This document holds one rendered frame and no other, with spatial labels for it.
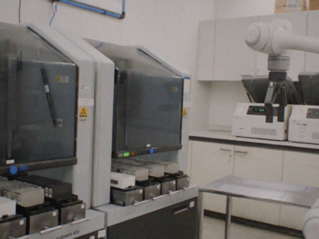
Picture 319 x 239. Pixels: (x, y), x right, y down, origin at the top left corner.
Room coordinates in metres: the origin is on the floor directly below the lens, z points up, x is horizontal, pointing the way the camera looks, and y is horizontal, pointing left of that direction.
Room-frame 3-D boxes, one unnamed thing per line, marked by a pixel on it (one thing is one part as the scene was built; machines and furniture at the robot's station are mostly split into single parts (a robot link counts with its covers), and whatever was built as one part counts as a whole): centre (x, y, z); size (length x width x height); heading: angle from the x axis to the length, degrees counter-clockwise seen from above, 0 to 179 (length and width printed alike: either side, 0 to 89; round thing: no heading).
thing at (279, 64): (1.70, -0.49, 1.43); 0.09 x 0.09 x 0.06
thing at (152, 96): (2.38, 0.24, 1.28); 0.61 x 0.51 x 0.63; 144
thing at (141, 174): (2.18, 0.09, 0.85); 0.12 x 0.02 x 0.06; 145
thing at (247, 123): (4.30, -1.16, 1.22); 0.62 x 0.56 x 0.64; 143
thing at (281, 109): (1.76, -0.53, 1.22); 0.03 x 0.01 x 0.07; 54
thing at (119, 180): (2.12, 0.26, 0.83); 0.30 x 0.10 x 0.06; 54
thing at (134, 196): (2.19, 0.37, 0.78); 0.73 x 0.14 x 0.09; 54
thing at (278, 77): (1.70, -0.49, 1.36); 0.08 x 0.07 x 0.09; 144
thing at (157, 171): (2.31, 0.00, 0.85); 0.12 x 0.02 x 0.06; 144
